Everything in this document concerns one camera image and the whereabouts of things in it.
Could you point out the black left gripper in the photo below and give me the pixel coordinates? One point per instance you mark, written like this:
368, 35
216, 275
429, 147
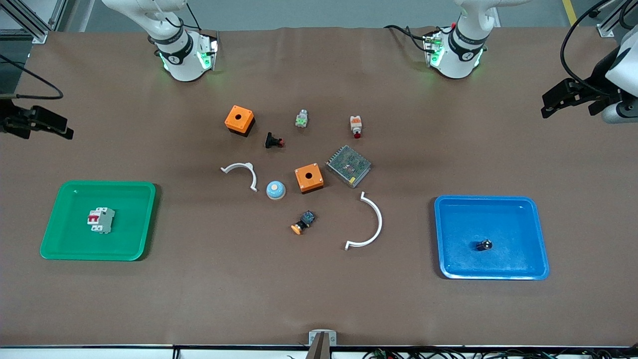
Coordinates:
596, 83

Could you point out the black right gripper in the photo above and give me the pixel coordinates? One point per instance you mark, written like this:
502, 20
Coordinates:
11, 121

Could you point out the white red circuit breaker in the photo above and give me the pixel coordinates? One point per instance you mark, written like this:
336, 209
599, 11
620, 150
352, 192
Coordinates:
102, 219

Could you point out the black cylindrical capacitor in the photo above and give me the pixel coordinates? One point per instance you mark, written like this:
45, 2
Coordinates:
483, 245

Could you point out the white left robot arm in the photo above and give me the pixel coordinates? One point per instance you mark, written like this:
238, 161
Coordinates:
461, 50

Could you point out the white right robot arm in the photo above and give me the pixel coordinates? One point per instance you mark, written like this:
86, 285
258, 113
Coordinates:
179, 55

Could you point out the black equipment box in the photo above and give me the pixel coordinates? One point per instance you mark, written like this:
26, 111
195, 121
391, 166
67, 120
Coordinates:
12, 65

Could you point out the green plastic tray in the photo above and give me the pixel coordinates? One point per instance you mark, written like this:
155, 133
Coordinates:
129, 219

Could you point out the blue plastic tray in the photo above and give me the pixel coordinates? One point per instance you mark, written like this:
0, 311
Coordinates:
508, 219

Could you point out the black red push button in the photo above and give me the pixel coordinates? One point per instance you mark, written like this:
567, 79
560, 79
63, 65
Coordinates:
271, 140

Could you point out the metal mesh power supply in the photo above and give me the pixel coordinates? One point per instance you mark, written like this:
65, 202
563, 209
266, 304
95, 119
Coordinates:
349, 165

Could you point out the light blue dome button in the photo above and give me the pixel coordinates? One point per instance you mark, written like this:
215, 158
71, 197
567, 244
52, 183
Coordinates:
275, 190

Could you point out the yellow button with blue block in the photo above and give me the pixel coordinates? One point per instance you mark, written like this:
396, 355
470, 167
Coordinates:
304, 221

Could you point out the aluminium frame profile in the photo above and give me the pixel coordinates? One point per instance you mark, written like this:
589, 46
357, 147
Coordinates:
30, 25
605, 30

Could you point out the orange button enclosure box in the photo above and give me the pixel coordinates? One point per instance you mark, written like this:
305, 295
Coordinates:
238, 118
309, 175

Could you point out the small white curved bracket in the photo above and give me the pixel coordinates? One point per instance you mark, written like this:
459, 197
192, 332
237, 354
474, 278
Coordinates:
244, 166

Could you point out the white red switch module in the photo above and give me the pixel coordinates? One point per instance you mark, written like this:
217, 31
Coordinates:
355, 124

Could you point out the large white curved bracket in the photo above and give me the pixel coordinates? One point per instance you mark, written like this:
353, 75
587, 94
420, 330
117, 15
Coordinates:
380, 219

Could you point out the green white switch module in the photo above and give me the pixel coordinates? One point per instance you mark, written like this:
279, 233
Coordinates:
301, 119

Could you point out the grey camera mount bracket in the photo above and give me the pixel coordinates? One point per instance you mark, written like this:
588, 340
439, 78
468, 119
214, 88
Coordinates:
321, 344

